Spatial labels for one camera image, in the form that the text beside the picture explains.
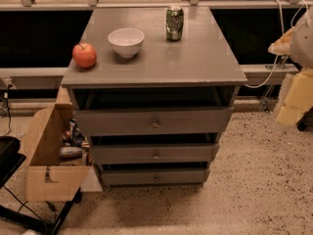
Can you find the red apple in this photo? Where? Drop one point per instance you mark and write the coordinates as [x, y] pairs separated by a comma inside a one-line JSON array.
[[85, 55]]

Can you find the grey top drawer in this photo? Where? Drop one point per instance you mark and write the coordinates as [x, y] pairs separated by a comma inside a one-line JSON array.
[[152, 121]]

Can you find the green soda can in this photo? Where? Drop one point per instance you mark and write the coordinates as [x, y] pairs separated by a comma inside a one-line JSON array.
[[174, 22]]

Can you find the black stand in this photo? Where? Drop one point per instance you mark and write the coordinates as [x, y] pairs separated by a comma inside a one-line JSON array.
[[10, 161]]

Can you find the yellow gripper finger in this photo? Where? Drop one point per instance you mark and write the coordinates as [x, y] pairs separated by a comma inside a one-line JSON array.
[[295, 98]]

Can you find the grey bottom drawer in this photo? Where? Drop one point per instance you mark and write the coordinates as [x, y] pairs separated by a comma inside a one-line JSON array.
[[155, 176]]

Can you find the cardboard box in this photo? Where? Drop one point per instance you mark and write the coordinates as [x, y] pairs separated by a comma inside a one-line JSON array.
[[47, 179]]

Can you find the white bowl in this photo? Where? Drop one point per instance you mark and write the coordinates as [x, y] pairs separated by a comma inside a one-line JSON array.
[[126, 42]]

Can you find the dark bottle in box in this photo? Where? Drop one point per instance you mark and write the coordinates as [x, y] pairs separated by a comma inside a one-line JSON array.
[[76, 138]]

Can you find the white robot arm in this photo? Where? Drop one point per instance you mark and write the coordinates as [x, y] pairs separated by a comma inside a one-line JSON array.
[[297, 43]]

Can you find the silver can in box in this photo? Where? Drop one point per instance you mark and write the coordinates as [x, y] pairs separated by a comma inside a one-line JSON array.
[[70, 152]]

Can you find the grey drawer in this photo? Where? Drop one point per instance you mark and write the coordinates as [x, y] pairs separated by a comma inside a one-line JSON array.
[[155, 153], [152, 121], [155, 176]]

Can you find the grey drawer cabinet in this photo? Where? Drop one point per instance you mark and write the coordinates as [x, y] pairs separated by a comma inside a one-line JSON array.
[[197, 71]]

